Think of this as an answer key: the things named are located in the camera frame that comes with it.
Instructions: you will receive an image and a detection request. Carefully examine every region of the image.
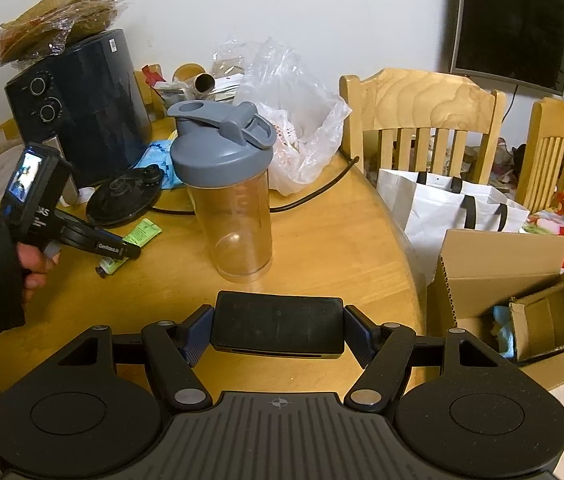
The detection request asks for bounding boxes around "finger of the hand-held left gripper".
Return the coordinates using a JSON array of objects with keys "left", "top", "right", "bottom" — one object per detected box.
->
[{"left": 94, "top": 232, "right": 141, "bottom": 261}]

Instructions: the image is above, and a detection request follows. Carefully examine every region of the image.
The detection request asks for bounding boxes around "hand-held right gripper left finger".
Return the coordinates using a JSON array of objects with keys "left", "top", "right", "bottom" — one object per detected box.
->
[{"left": 37, "top": 305, "right": 215, "bottom": 407}]

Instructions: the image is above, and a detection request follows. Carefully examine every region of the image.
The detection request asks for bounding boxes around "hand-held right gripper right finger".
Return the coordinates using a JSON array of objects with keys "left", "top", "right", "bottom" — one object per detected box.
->
[{"left": 344, "top": 305, "right": 522, "bottom": 407}]

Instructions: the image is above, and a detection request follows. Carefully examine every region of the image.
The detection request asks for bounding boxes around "green tube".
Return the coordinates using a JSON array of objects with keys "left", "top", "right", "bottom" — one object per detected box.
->
[{"left": 94, "top": 219, "right": 163, "bottom": 277}]

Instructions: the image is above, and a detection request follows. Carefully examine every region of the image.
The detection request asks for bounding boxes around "black box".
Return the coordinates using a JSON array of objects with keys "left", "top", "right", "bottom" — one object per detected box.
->
[{"left": 210, "top": 290, "right": 345, "bottom": 360}]

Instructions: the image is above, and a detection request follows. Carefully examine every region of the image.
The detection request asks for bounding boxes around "wooden desktop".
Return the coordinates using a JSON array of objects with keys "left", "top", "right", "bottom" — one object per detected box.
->
[{"left": 0, "top": 125, "right": 427, "bottom": 411}]

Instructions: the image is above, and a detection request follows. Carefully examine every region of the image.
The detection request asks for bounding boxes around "person's left hand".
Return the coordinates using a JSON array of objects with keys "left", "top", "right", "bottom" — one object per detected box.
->
[{"left": 16, "top": 242, "right": 60, "bottom": 303}]

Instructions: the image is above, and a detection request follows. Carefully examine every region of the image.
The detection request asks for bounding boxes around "white ribbon strip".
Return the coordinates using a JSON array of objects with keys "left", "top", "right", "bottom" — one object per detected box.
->
[{"left": 59, "top": 186, "right": 97, "bottom": 207}]

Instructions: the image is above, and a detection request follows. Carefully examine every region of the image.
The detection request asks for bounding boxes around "black kettle base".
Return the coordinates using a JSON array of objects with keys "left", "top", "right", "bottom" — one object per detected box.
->
[{"left": 86, "top": 165, "right": 165, "bottom": 226}]

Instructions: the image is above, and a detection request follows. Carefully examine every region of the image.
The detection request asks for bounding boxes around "light blue packet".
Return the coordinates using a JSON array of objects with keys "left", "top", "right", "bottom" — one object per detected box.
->
[{"left": 134, "top": 139, "right": 187, "bottom": 191}]

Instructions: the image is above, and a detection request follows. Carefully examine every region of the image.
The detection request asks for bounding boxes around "dark blue air fryer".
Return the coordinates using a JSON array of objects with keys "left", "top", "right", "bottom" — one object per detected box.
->
[{"left": 4, "top": 29, "right": 153, "bottom": 188}]

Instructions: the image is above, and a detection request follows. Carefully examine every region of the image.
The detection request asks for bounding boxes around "clear shaker bottle grey lid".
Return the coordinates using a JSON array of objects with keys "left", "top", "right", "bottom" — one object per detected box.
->
[{"left": 167, "top": 100, "right": 277, "bottom": 281}]

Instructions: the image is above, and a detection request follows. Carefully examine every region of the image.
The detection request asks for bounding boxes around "white tote bag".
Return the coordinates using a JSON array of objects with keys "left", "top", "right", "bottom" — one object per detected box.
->
[{"left": 377, "top": 167, "right": 530, "bottom": 286}]

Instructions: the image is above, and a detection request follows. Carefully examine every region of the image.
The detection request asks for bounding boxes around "large cardboard box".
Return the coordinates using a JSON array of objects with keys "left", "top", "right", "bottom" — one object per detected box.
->
[{"left": 426, "top": 228, "right": 564, "bottom": 392}]

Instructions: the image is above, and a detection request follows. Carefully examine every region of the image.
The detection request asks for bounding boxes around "light blue cloth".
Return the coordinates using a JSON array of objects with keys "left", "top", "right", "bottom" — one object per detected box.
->
[{"left": 492, "top": 305, "right": 517, "bottom": 356}]

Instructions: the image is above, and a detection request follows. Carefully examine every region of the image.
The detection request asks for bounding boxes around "red packet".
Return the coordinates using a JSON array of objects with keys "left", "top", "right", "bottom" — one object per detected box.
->
[{"left": 142, "top": 64, "right": 165, "bottom": 88}]

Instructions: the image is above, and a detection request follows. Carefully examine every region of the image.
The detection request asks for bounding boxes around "plastic bag of flatbreads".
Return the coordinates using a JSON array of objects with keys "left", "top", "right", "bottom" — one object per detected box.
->
[{"left": 0, "top": 0, "right": 147, "bottom": 68}]

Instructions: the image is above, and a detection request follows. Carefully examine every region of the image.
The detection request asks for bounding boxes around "cardboard tube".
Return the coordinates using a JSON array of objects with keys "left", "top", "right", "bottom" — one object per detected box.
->
[{"left": 191, "top": 72, "right": 217, "bottom": 96}]

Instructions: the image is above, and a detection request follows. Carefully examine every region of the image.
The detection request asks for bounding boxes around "yellow bowl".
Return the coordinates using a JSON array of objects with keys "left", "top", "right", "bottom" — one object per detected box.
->
[{"left": 172, "top": 63, "right": 207, "bottom": 83}]

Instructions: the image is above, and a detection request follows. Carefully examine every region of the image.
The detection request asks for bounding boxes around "large clear plastic bag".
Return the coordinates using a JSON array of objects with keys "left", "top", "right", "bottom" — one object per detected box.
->
[{"left": 212, "top": 37, "right": 353, "bottom": 196}]

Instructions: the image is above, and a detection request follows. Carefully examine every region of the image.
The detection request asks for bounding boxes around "pile of colourful packets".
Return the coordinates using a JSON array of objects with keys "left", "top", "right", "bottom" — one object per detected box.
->
[{"left": 522, "top": 192, "right": 564, "bottom": 236}]

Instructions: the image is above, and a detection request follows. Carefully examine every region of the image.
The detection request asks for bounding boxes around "black television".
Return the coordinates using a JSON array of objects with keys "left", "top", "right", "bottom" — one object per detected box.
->
[{"left": 449, "top": 0, "right": 564, "bottom": 97}]

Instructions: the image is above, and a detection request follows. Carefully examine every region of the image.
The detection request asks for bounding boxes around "black kettle base cable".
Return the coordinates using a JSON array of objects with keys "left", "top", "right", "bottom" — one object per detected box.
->
[{"left": 152, "top": 157, "right": 360, "bottom": 216}]

